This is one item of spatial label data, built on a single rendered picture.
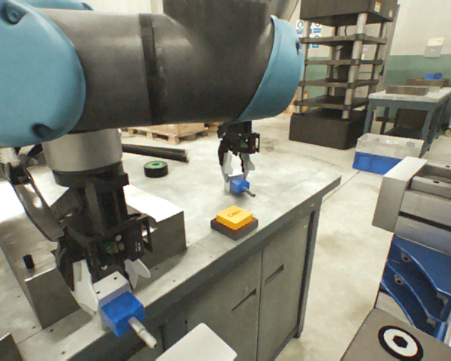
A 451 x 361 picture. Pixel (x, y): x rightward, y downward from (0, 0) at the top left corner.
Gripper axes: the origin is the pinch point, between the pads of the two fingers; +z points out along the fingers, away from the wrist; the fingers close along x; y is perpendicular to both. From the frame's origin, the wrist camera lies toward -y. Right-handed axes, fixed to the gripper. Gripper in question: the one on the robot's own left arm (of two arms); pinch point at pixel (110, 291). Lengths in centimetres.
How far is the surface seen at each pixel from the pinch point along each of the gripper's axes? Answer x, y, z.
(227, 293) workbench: 29.2, -3.1, 24.8
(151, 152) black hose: 43, -52, -1
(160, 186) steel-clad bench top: 33.0, -34.1, 4.6
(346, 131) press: 387, -96, 57
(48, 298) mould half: -6.3, -5.2, -0.1
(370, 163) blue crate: 318, -40, 74
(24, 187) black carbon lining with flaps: -0.1, -33.2, -6.8
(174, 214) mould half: 15.8, -4.4, -4.2
